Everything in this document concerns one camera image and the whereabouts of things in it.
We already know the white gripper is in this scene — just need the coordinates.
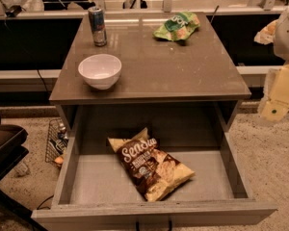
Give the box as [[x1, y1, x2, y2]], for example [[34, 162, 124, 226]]
[[254, 20, 289, 122]]

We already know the brown chip bag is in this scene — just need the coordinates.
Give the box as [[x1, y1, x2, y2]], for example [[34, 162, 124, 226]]
[[108, 128, 195, 202]]

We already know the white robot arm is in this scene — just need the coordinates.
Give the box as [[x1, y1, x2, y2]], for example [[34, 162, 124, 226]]
[[254, 5, 289, 122]]

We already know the green chip bag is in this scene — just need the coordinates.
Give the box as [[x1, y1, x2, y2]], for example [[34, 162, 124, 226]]
[[153, 12, 200, 41]]

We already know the grey cabinet with counter top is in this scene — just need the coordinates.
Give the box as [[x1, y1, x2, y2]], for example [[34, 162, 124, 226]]
[[50, 13, 250, 126]]

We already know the open grey top drawer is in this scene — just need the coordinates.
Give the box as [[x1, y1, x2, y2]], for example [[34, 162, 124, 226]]
[[33, 102, 276, 231]]

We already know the white bowl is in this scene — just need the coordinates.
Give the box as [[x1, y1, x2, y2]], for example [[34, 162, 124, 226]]
[[78, 54, 122, 90]]

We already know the blue silver drink can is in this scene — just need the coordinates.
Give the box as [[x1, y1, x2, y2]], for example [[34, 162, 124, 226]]
[[88, 7, 107, 46]]

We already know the black chair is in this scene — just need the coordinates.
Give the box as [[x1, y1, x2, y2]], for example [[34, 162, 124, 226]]
[[0, 116, 47, 231]]

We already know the black drawer handle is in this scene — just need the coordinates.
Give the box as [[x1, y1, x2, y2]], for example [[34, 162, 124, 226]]
[[135, 221, 173, 231]]

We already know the wire basket with items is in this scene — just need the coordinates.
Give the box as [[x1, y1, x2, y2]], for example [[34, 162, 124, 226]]
[[45, 118, 68, 167]]

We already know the black floor cable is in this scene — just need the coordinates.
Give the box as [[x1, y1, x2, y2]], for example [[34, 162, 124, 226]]
[[36, 194, 55, 211]]

